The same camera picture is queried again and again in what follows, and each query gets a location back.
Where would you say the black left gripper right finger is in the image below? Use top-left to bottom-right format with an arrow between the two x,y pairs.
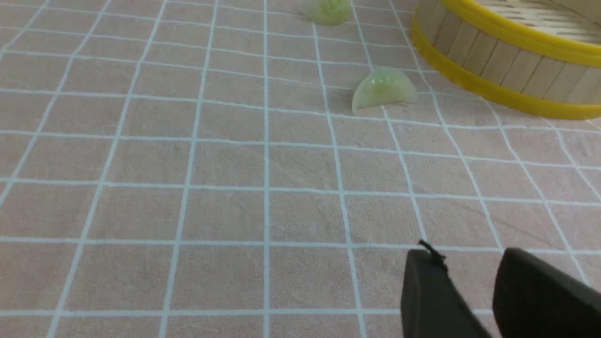
493,247 -> 601,338

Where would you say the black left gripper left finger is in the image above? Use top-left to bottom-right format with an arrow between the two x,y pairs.
400,240 -> 491,338

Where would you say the green translucent dumpling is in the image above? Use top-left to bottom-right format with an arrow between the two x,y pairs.
352,67 -> 418,114

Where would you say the pale green dumpling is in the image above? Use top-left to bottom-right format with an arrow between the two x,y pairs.
299,0 -> 352,26

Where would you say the yellow rimmed bamboo steamer tray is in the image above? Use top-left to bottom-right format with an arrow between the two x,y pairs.
410,0 -> 601,120

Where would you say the pink checkered tablecloth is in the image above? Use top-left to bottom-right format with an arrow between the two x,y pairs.
0,0 -> 600,338

